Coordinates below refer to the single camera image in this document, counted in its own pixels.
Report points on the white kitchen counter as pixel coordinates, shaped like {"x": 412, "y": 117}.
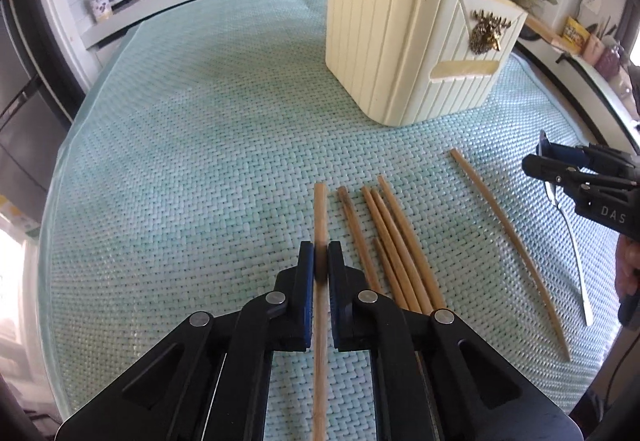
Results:
{"x": 150, "y": 8}

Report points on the pink cup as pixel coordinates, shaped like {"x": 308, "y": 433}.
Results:
{"x": 596, "y": 50}

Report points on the metal spoon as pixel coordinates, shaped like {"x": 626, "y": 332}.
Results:
{"x": 575, "y": 251}

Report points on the person's right hand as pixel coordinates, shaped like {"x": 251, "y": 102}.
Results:
{"x": 629, "y": 266}

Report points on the stainless steel refrigerator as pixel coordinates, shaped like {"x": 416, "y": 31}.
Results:
{"x": 30, "y": 96}

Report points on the dark-tipped wooden chopstick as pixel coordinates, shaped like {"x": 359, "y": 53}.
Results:
{"x": 352, "y": 226}

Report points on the labelled white jar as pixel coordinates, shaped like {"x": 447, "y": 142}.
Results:
{"x": 100, "y": 6}

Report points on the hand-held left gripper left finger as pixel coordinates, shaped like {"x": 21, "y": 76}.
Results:
{"x": 306, "y": 301}

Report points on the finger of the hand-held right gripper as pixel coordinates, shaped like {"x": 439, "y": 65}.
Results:
{"x": 562, "y": 156}
{"x": 542, "y": 167}

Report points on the white wall outlet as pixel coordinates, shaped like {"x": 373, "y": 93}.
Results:
{"x": 591, "y": 3}

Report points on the yellow packet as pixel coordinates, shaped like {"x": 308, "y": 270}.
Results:
{"x": 576, "y": 33}

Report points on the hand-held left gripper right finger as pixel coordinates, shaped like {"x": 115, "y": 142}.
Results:
{"x": 337, "y": 301}

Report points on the cream ribbed utensil holder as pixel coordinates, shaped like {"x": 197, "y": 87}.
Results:
{"x": 380, "y": 46}

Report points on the teal woven table mat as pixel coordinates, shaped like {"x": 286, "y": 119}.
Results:
{"x": 200, "y": 146}

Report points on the purple container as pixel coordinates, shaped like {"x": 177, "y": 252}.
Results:
{"x": 611, "y": 60}

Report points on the curved wooden chopstick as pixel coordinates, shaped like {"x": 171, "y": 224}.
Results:
{"x": 505, "y": 226}

